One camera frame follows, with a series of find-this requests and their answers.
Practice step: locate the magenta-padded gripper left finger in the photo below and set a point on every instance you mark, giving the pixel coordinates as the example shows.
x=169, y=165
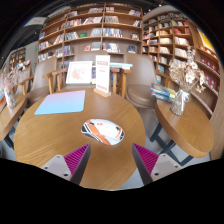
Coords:
x=77, y=159

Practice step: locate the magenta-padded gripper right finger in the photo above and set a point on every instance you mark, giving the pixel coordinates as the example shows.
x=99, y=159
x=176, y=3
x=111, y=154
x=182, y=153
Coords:
x=146, y=159

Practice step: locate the white orange patterned computer mouse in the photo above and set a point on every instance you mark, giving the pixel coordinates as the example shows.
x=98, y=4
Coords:
x=101, y=130

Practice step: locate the pink blue gradient mouse pad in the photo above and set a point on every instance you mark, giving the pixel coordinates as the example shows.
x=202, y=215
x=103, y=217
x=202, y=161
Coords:
x=61, y=102

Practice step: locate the round wooden side table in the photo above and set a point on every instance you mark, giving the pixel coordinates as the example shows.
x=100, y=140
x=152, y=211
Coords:
x=186, y=128

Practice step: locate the ribboned glass vase dried flowers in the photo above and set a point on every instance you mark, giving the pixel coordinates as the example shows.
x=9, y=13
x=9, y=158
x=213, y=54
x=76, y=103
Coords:
x=180, y=101

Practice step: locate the stack of colourful books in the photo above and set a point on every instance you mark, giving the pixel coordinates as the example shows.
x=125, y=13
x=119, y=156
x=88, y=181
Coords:
x=162, y=93

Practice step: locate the white framed floral picture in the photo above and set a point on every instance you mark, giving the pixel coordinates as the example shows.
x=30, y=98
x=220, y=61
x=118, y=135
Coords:
x=79, y=72

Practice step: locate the paper sign in wooden stand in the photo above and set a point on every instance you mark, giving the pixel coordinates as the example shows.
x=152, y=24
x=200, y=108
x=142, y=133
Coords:
x=102, y=73

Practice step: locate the light blue book stack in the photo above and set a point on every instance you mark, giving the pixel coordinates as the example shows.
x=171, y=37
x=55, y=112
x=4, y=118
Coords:
x=120, y=65

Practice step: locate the small distant bookshelf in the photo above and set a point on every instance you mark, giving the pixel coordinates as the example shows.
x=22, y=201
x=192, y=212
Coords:
x=18, y=58

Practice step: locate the curved wooden bookshelf with books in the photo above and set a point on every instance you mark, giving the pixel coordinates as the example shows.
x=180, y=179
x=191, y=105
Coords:
x=173, y=40

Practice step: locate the wide wooden bookshelf with books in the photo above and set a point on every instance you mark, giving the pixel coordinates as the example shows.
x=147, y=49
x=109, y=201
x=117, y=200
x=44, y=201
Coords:
x=90, y=31

